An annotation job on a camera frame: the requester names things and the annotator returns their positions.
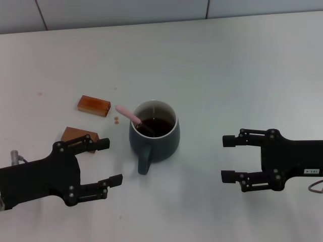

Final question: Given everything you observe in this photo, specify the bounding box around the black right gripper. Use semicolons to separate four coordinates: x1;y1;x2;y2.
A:
221;128;323;193

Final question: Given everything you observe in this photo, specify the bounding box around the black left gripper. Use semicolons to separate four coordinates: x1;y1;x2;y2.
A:
0;135;124;211

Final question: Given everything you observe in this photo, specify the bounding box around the pink handled metal spoon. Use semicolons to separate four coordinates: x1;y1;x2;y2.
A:
115;105;156;134

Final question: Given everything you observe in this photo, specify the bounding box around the grey ceramic mug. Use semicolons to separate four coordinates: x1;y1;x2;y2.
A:
129;100;181;175

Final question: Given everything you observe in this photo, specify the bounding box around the brown arched wooden block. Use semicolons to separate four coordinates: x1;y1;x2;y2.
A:
60;126;99;154

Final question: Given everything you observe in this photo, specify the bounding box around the stained orange wooden block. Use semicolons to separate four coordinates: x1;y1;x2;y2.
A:
76;95;112;118

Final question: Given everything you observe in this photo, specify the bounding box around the dark coffee liquid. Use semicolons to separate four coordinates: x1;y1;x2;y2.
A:
135;117;176;138

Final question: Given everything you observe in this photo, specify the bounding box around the right gripper cable with plug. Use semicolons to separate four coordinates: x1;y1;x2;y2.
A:
309;179;323;194

